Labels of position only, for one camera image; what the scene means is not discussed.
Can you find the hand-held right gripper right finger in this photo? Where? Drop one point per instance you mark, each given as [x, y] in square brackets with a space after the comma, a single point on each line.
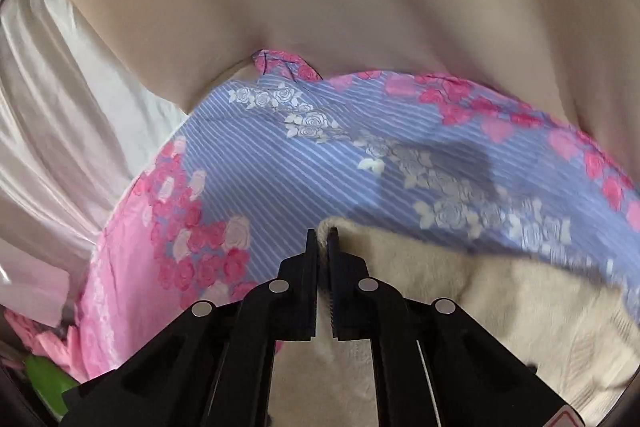
[334, 277]

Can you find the cream fleece garment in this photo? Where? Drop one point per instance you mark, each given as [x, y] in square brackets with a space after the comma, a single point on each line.
[500, 322]

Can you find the floral striped blue pink bedsheet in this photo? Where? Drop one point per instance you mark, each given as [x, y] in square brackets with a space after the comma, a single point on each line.
[280, 167]

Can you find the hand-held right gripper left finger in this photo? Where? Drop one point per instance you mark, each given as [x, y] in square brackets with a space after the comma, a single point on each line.
[309, 277]

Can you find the pink crumpled cloth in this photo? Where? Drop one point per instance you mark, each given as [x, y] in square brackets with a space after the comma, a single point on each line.
[45, 339]

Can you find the green object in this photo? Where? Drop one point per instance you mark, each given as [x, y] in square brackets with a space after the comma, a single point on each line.
[42, 382]

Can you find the white satin curtain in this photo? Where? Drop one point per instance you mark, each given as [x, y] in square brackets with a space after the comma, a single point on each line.
[55, 117]

